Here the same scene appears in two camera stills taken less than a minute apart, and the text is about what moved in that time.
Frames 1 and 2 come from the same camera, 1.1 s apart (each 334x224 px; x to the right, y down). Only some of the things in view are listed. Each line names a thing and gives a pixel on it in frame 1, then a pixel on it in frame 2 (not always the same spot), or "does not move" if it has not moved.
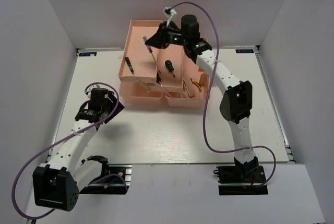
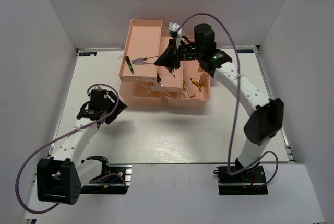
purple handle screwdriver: x=145 y=38 → x=141 y=60
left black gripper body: x=105 y=107 does not move
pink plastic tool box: x=167 y=74 does not move
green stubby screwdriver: x=158 y=79 does not move
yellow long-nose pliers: x=194 y=82 does not move
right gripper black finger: x=161 y=38 → x=170 y=59
